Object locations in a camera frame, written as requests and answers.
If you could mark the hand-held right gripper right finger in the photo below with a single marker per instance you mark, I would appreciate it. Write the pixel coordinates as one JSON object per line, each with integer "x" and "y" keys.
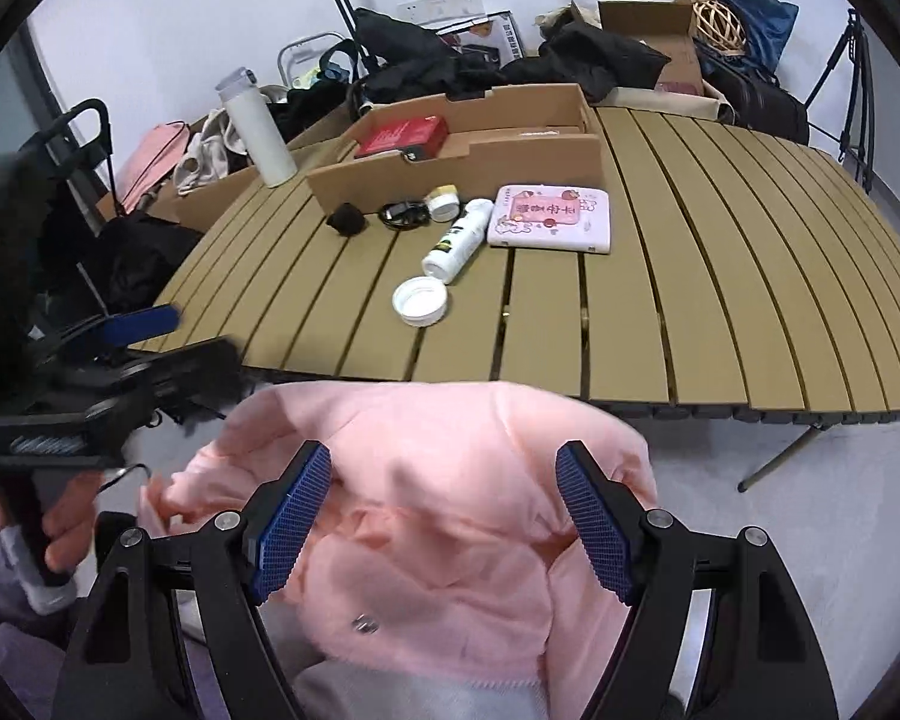
{"x": 596, "y": 521}

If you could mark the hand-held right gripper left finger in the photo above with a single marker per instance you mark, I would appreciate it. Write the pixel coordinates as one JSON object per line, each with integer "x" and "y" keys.
{"x": 292, "y": 521}

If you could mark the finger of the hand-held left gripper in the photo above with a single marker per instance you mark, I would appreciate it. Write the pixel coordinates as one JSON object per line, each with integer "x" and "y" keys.
{"x": 139, "y": 324}
{"x": 187, "y": 375}

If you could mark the small black fuzzy object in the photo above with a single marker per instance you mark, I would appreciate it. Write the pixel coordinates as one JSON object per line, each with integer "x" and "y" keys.
{"x": 345, "y": 219}

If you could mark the white round lid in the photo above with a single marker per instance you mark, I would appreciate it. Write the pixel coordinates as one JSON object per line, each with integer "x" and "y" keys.
{"x": 420, "y": 301}

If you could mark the black round object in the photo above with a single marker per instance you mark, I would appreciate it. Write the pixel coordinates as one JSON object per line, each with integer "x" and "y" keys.
{"x": 403, "y": 214}

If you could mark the white plastic bottle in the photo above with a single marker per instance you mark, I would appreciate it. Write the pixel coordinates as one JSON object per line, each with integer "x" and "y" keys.
{"x": 459, "y": 238}

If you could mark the pink and white box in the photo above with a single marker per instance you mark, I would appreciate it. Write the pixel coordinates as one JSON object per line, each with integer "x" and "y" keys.
{"x": 551, "y": 219}

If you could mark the small cream jar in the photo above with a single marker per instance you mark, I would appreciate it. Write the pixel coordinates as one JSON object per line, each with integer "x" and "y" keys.
{"x": 444, "y": 204}

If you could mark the person's left hand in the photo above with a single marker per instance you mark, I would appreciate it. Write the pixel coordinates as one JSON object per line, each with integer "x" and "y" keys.
{"x": 71, "y": 521}

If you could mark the black clothing heap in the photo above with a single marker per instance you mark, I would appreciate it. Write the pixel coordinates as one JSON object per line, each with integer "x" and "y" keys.
{"x": 142, "y": 259}

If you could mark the cardboard box with pink bag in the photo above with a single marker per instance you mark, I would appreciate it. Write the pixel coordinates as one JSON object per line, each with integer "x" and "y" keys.
{"x": 106, "y": 204}

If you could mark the pink jacket with grey lining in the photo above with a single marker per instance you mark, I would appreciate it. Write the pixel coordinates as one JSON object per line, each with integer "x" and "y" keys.
{"x": 435, "y": 510}

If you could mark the cardboard box with beige clothes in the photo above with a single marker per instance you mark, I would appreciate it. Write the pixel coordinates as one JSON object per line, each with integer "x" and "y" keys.
{"x": 217, "y": 199}

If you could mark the pink bag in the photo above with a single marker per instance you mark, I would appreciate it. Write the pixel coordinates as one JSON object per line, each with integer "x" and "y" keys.
{"x": 154, "y": 161}

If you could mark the beige clothes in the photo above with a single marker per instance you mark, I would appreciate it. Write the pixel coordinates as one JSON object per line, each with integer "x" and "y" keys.
{"x": 210, "y": 150}

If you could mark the black folding cart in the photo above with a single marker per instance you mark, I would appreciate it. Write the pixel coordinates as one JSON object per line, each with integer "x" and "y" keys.
{"x": 90, "y": 127}

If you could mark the white thermos bottle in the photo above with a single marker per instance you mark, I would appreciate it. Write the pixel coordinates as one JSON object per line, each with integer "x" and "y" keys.
{"x": 259, "y": 135}

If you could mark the glass door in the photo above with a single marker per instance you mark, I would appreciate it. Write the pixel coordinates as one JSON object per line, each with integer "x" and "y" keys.
{"x": 15, "y": 105}

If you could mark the green and blue bag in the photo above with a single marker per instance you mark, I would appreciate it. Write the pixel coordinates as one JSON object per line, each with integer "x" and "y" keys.
{"x": 330, "y": 69}

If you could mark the red book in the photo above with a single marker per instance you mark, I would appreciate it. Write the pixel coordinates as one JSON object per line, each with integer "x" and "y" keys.
{"x": 401, "y": 136}

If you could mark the black clothes pile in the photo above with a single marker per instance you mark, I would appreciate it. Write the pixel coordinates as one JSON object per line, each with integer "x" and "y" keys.
{"x": 412, "y": 60}

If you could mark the beige cloth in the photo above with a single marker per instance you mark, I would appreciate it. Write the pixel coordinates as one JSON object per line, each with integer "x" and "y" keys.
{"x": 667, "y": 103}

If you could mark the black suitcase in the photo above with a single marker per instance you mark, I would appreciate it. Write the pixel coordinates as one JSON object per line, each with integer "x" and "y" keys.
{"x": 765, "y": 105}

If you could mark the printed product box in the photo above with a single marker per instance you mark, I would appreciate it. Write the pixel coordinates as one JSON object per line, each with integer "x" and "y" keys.
{"x": 499, "y": 34}

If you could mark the black jacket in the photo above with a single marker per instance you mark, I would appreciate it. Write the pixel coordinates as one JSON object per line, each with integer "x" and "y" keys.
{"x": 592, "y": 56}

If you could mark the cardboard box with red label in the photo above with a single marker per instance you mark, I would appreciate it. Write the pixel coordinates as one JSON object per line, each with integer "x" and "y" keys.
{"x": 679, "y": 60}

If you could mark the black tripod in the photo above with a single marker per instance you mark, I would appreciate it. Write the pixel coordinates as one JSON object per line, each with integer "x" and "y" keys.
{"x": 859, "y": 90}

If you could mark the woven basket helmet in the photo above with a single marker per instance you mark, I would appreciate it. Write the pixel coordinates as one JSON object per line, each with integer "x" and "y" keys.
{"x": 716, "y": 26}

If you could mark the dark blue bag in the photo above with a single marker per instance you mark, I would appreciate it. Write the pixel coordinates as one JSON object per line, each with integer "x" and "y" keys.
{"x": 769, "y": 22}

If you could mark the white metal frame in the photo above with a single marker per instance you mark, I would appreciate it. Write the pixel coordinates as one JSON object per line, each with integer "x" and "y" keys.
{"x": 300, "y": 52}

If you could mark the white wall power strip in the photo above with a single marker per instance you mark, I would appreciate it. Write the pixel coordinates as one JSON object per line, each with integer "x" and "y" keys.
{"x": 442, "y": 6}

